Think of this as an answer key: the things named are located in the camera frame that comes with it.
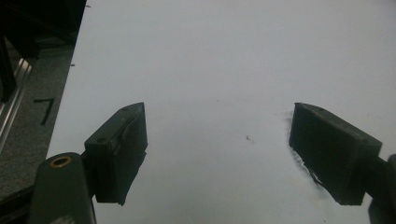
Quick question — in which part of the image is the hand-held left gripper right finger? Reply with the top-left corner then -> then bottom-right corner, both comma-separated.
288,102 -> 383,206

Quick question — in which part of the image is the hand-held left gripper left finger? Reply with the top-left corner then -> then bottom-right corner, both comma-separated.
81,102 -> 149,206

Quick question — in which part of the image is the aluminium frame rail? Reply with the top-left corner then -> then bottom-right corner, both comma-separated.
0,57 -> 34,153

